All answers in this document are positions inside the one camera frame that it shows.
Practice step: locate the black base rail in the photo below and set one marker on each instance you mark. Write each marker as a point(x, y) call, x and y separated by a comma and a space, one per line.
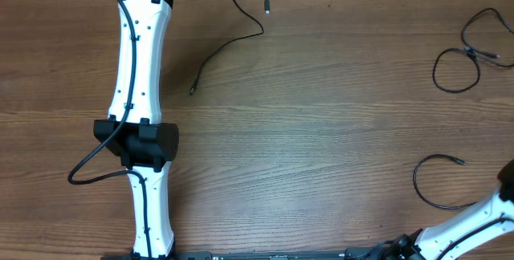
point(347, 254)

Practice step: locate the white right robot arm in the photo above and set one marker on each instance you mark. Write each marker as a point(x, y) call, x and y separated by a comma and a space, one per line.
point(476, 225)

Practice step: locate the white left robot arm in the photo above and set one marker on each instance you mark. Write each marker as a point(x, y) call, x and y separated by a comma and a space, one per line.
point(134, 130)

